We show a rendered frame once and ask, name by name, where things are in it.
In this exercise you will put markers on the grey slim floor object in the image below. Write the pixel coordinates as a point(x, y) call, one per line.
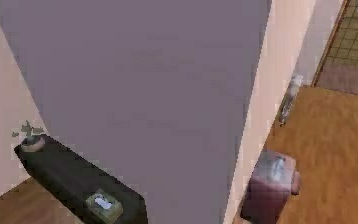
point(289, 98)

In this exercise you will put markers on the small potted house plant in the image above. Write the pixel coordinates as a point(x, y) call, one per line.
point(30, 141)

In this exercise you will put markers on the dark red bin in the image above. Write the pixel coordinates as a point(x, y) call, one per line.
point(268, 191)

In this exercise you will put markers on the green tissue box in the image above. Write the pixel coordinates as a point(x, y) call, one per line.
point(104, 206)

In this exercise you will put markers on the black console table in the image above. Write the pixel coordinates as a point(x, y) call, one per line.
point(63, 173)

